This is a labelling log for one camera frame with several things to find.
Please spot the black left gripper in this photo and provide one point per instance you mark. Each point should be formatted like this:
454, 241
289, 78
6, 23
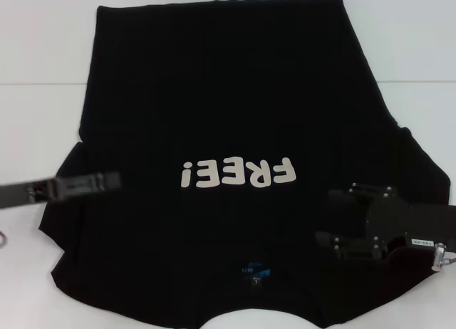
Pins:
21, 194

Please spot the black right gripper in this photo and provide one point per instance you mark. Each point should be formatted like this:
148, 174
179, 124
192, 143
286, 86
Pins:
409, 222

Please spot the black shirt with FREE print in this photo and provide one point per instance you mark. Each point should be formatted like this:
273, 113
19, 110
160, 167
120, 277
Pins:
213, 94

